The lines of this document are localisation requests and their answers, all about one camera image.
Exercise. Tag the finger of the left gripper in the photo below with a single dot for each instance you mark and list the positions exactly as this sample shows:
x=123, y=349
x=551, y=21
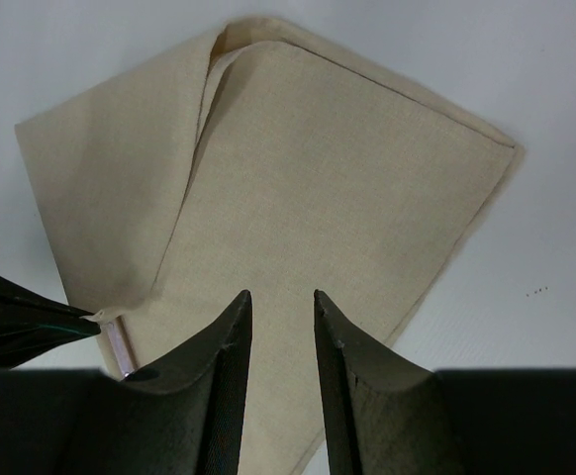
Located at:
x=31, y=324

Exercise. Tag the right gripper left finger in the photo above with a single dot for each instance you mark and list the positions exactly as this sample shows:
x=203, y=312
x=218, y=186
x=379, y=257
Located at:
x=181, y=414

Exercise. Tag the beige cloth napkin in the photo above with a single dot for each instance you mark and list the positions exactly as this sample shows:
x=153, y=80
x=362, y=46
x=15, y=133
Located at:
x=259, y=157

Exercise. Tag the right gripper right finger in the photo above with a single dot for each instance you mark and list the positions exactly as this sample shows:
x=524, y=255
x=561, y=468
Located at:
x=386, y=415

